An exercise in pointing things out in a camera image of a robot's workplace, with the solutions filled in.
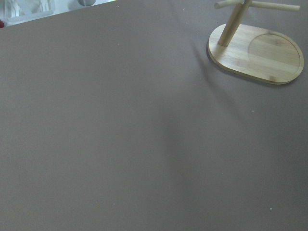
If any wooden cup storage rack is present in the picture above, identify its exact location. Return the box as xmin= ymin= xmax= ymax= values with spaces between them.
xmin=207 ymin=0 xmax=304 ymax=85

